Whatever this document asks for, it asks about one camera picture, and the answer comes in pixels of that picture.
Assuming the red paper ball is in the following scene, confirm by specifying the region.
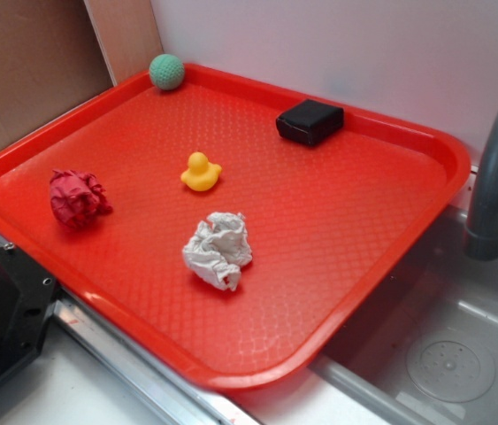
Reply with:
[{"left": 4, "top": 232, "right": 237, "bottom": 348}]
[{"left": 50, "top": 170, "right": 113, "bottom": 230}]

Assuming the crumpled white paper ball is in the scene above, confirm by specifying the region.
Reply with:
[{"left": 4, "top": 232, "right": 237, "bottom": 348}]
[{"left": 182, "top": 212, "right": 253, "bottom": 292}]

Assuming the yellow rubber duck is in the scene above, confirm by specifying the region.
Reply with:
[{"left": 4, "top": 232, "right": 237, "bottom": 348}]
[{"left": 180, "top": 151, "right": 222, "bottom": 192}]

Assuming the red plastic tray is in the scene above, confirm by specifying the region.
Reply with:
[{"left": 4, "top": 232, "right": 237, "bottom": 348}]
[{"left": 0, "top": 65, "right": 471, "bottom": 392}]

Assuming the black rectangular block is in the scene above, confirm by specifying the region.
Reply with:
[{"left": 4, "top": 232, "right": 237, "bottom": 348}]
[{"left": 276, "top": 99, "right": 345, "bottom": 147}]

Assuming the green textured ball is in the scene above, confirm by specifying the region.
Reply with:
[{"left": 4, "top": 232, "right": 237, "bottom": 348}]
[{"left": 149, "top": 54, "right": 185, "bottom": 91}]

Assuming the grey toy sink basin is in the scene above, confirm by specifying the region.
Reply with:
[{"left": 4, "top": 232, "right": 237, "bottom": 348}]
[{"left": 226, "top": 166, "right": 498, "bottom": 425}]

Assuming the brown cardboard panel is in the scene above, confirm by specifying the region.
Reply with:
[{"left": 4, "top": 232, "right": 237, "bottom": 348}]
[{"left": 0, "top": 1, "right": 162, "bottom": 150}]

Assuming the black metal bracket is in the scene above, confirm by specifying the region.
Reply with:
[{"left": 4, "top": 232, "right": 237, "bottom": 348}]
[{"left": 0, "top": 248, "right": 58, "bottom": 385}]

